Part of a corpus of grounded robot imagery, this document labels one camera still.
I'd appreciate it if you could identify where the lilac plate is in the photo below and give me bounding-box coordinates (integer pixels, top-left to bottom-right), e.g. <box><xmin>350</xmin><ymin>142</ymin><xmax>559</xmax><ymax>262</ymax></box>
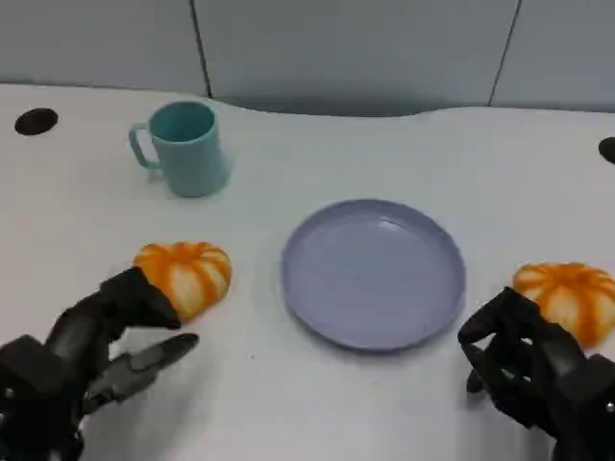
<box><xmin>281</xmin><ymin>198</ymin><xmax>467</xmax><ymax>354</ymax></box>

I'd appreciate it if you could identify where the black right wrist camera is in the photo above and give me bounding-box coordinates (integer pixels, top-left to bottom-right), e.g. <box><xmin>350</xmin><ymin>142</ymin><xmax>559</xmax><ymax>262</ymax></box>
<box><xmin>584</xmin><ymin>353</ymin><xmax>615</xmax><ymax>442</ymax></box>

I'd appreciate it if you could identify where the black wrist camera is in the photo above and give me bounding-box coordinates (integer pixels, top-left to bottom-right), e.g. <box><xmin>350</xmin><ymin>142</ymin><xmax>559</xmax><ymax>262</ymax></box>
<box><xmin>0</xmin><ymin>334</ymin><xmax>74</xmax><ymax>425</ymax></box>
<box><xmin>584</xmin><ymin>353</ymin><xmax>615</xmax><ymax>442</ymax></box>

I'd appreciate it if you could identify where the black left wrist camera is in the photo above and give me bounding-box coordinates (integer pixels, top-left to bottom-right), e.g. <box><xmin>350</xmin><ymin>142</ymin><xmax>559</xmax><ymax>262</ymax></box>
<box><xmin>0</xmin><ymin>334</ymin><xmax>74</xmax><ymax>425</ymax></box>

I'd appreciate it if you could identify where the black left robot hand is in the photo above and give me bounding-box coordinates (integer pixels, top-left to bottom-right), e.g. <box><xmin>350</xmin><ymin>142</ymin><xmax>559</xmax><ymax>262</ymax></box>
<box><xmin>0</xmin><ymin>266</ymin><xmax>201</xmax><ymax>461</ymax></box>

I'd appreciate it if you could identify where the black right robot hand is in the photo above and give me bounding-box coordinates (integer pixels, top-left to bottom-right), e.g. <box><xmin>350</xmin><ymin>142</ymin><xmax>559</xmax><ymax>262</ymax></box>
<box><xmin>456</xmin><ymin>286</ymin><xmax>615</xmax><ymax>461</ymax></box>

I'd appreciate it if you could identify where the pale green mug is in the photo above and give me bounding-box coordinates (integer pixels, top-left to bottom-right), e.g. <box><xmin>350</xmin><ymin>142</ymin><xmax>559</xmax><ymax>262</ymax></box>
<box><xmin>128</xmin><ymin>100</ymin><xmax>231</xmax><ymax>198</ymax></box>

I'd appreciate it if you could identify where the orange and white bread roll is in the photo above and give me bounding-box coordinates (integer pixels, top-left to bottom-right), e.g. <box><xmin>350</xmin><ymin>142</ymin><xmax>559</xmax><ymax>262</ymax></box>
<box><xmin>133</xmin><ymin>241</ymin><xmax>234</xmax><ymax>324</ymax></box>
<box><xmin>511</xmin><ymin>261</ymin><xmax>615</xmax><ymax>350</ymax></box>

